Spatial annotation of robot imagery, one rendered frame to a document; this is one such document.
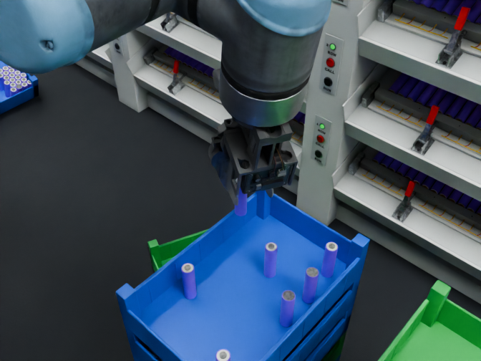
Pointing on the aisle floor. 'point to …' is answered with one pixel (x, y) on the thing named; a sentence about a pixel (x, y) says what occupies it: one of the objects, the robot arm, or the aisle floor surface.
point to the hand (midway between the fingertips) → (240, 180)
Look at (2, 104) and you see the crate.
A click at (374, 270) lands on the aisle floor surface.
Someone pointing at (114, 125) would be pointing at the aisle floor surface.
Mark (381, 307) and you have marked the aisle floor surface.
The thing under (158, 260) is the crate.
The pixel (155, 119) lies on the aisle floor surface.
